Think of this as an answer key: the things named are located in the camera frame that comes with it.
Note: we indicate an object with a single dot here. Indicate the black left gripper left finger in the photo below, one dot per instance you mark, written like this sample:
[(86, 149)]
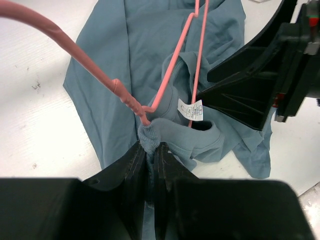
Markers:
[(124, 182)]

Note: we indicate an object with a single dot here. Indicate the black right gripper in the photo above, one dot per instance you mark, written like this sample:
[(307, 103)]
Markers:
[(248, 98)]

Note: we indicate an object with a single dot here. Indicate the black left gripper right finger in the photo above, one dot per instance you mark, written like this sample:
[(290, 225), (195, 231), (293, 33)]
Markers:
[(167, 169)]

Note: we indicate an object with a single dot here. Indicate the blue t shirt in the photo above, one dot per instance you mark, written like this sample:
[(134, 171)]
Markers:
[(133, 41)]

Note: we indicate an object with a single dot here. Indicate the thin pink wire hanger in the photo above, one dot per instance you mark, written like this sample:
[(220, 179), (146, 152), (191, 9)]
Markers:
[(20, 13)]

